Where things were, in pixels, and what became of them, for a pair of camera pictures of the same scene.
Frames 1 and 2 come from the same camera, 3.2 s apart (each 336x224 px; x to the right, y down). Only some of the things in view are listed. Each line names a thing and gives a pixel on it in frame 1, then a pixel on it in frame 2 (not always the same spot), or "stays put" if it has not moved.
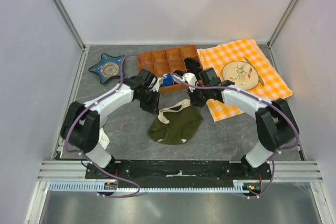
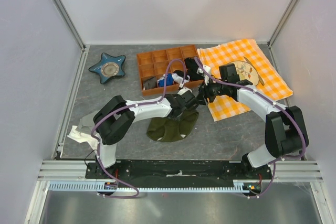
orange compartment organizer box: (167, 61) stays put
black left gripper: (153, 107) → (171, 117)
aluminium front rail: (73, 171) stays put
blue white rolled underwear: (168, 80) stays put
